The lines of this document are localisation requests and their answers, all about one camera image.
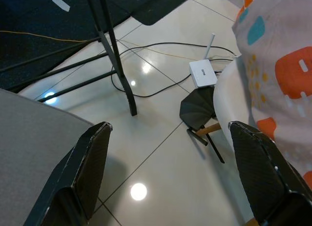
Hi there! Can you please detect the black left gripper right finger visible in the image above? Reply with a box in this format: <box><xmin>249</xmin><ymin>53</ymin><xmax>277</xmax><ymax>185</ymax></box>
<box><xmin>228</xmin><ymin>121</ymin><xmax>312</xmax><ymax>226</ymax></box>

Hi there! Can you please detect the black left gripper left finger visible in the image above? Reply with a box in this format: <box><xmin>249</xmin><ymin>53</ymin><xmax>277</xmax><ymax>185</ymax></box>
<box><xmin>24</xmin><ymin>121</ymin><xmax>114</xmax><ymax>226</ymax></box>

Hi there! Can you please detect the pink pillow with orange spots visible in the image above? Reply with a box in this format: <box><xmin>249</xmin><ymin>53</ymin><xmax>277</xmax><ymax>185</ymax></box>
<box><xmin>231</xmin><ymin>0</ymin><xmax>312</xmax><ymax>189</ymax></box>

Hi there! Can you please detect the white chair with wooden legs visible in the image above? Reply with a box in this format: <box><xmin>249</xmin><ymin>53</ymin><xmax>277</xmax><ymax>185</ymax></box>
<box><xmin>196</xmin><ymin>56</ymin><xmax>259</xmax><ymax>226</ymax></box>

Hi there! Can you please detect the white router with antenna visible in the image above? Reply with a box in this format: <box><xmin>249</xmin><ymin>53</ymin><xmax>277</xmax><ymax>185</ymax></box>
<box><xmin>188</xmin><ymin>33</ymin><xmax>219</xmax><ymax>89</ymax></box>

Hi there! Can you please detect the black metal clothes rack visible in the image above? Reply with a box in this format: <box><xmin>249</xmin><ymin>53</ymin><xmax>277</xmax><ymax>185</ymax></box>
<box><xmin>0</xmin><ymin>0</ymin><xmax>138</xmax><ymax>117</ymax></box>

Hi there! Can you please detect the black carpet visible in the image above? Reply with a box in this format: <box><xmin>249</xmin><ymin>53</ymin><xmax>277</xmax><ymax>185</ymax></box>
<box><xmin>0</xmin><ymin>0</ymin><xmax>201</xmax><ymax>90</ymax></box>

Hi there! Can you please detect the thin yellow wire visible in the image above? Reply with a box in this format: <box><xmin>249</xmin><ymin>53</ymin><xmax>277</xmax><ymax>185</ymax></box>
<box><xmin>0</xmin><ymin>30</ymin><xmax>196</xmax><ymax>61</ymax></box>

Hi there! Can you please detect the black floor cable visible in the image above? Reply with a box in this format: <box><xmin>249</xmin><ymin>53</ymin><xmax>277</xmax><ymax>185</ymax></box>
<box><xmin>110</xmin><ymin>41</ymin><xmax>242</xmax><ymax>99</ymax></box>

